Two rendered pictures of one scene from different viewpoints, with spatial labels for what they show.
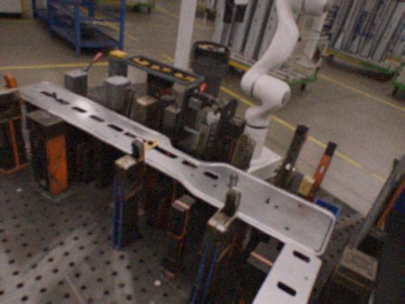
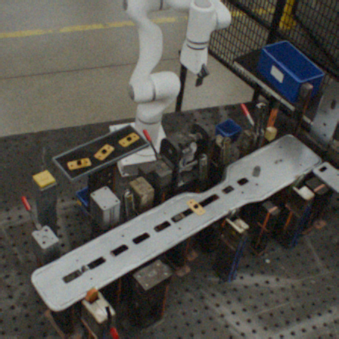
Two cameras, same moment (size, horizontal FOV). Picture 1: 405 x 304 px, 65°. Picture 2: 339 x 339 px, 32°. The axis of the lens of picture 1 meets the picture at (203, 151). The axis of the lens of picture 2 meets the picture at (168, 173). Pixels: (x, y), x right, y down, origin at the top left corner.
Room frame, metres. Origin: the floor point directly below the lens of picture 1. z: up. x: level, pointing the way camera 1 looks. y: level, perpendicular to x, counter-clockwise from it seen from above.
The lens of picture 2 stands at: (0.60, 1.71, 2.82)
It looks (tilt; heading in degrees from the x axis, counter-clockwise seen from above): 46 degrees down; 290
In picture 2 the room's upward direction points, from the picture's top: 8 degrees clockwise
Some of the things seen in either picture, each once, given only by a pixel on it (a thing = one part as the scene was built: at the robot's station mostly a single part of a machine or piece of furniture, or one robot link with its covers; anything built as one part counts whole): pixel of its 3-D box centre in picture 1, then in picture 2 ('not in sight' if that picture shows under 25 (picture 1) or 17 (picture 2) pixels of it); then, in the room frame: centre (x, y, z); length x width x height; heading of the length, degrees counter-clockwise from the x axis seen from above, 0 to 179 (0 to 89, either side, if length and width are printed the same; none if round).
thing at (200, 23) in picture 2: not in sight; (201, 20); (1.18, -0.02, 1.70); 0.09 x 0.08 x 0.13; 51
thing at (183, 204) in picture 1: (178, 238); (264, 229); (0.73, 0.02, 0.84); 0.11 x 0.08 x 0.29; 154
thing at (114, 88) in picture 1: (116, 122); (104, 231); (1.30, 0.42, 0.90); 0.13 x 0.10 x 0.41; 154
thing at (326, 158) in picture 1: (306, 204); (265, 141); (0.90, -0.38, 0.95); 0.03 x 0.01 x 0.50; 64
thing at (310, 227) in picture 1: (145, 144); (193, 211); (1.01, 0.21, 1.00); 1.38 x 0.22 x 0.02; 64
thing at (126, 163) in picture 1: (127, 202); (229, 248); (0.82, 0.22, 0.87); 0.12 x 0.09 x 0.35; 154
